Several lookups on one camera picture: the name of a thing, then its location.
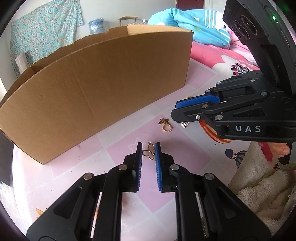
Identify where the dark red door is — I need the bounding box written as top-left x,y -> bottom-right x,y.
175,0 -> 205,10

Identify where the light blue quilt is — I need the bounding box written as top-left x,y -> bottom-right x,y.
147,7 -> 232,49

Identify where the teal floral hanging cloth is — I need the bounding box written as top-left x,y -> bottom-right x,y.
10,0 -> 84,78

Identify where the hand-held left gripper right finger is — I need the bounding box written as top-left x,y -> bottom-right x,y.
155,142 -> 271,241

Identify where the large blue water bottle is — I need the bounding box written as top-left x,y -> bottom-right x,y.
88,17 -> 105,35

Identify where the person's right hand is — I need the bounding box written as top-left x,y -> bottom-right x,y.
268,142 -> 291,162

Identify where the gold wire butterfly earring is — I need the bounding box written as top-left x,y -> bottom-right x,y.
142,141 -> 156,160

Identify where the brown cardboard box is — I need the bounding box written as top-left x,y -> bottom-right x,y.
0,25 -> 194,165

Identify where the gold butterfly ring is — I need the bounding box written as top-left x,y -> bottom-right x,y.
158,118 -> 173,133

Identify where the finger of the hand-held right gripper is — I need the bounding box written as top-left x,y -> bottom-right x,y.
171,91 -> 292,142
175,72 -> 278,109

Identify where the pink floral bed sheet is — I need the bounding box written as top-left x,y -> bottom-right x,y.
190,30 -> 264,77

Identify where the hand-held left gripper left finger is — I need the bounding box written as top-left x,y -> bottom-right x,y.
26,142 -> 143,241

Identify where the wooden chair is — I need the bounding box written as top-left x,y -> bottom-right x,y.
119,16 -> 139,27

